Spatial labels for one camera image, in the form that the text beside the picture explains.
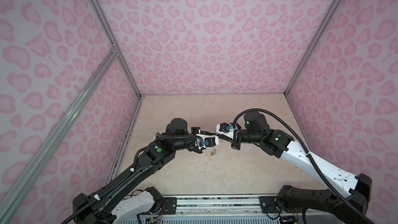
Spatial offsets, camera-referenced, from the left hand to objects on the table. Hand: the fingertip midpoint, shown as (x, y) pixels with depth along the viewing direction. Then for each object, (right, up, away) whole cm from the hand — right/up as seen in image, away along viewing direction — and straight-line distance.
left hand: (214, 130), depth 65 cm
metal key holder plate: (0, -12, +10) cm, 15 cm away
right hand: (+2, -2, +2) cm, 4 cm away
